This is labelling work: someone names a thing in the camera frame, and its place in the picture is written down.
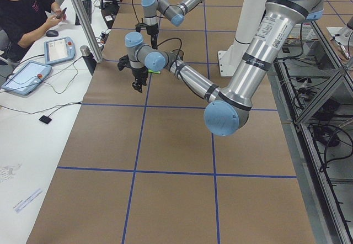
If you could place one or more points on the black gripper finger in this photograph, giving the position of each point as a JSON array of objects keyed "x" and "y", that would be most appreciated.
[{"x": 137, "y": 86}]

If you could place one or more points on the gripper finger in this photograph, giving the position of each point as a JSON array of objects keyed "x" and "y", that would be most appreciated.
[{"x": 154, "y": 41}]

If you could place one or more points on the green highlighter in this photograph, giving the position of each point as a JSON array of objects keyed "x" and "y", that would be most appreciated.
[{"x": 154, "y": 72}]

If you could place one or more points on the dark water bottle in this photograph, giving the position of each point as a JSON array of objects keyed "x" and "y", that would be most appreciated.
[{"x": 88, "y": 58}]

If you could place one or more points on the upper teach pendant tablet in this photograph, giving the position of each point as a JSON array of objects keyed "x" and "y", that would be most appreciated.
[{"x": 59, "y": 50}]

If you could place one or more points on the teach pendant tablet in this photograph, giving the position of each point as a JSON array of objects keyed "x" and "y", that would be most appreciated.
[
  {"x": 27, "y": 79},
  {"x": 59, "y": 50}
]

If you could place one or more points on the grey computer mouse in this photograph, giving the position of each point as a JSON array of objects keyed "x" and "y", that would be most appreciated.
[{"x": 52, "y": 33}]

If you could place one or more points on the small black square puck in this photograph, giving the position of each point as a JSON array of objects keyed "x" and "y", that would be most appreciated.
[{"x": 45, "y": 119}]

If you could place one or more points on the lower teach pendant tablet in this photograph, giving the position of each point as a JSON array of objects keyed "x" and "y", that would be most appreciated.
[{"x": 27, "y": 79}]

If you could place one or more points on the person in black shirt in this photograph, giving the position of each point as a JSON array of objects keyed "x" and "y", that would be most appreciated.
[{"x": 26, "y": 21}]

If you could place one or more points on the aluminium frame post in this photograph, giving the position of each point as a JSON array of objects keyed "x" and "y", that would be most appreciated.
[{"x": 85, "y": 24}]

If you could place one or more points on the white camera stand post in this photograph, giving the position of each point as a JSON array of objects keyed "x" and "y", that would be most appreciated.
[{"x": 250, "y": 17}]

